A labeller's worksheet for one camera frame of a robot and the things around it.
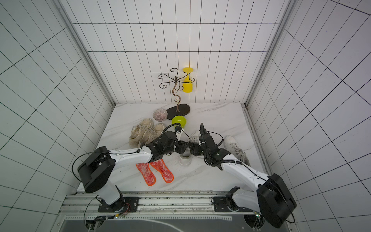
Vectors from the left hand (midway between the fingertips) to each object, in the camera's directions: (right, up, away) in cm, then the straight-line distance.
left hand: (184, 145), depth 86 cm
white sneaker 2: (+30, -1, +1) cm, 30 cm away
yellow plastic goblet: (+2, +38, +15) cm, 41 cm away
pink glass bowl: (-20, +19, +24) cm, 36 cm away
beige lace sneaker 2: (-20, +8, +8) cm, 23 cm away
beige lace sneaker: (-33, +8, +10) cm, 35 cm away
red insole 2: (-10, -16, -4) cm, 20 cm away
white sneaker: (+1, -5, -6) cm, 9 cm away
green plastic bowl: (-4, +15, +20) cm, 25 cm away
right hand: (+6, +2, -1) cm, 6 cm away
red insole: (-23, -15, -3) cm, 27 cm away
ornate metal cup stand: (0, +23, +29) cm, 37 cm away
